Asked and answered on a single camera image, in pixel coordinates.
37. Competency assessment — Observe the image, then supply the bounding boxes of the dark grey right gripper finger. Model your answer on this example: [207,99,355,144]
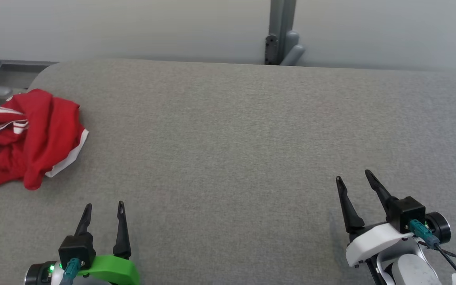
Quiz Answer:
[365,169,395,221]
[336,176,366,234]

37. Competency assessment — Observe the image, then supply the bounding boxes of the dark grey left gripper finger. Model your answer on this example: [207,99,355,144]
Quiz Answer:
[74,203,93,238]
[113,201,132,260]

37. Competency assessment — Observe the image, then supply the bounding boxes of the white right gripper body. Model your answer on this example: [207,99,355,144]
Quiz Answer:
[346,222,414,268]

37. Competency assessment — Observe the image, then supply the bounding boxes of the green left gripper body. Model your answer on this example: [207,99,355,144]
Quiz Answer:
[80,255,141,285]

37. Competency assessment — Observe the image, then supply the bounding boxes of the red shorts with white waistband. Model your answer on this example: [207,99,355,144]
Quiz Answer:
[6,89,90,191]

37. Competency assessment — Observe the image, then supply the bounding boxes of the left black cable teal plug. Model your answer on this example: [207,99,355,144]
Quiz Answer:
[61,258,83,285]

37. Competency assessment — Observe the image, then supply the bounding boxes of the black cable teal plug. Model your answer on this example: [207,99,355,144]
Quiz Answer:
[409,220,456,285]
[61,258,83,285]

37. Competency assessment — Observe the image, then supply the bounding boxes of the right black cable teal plug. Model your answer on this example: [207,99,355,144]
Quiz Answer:
[409,220,456,285]

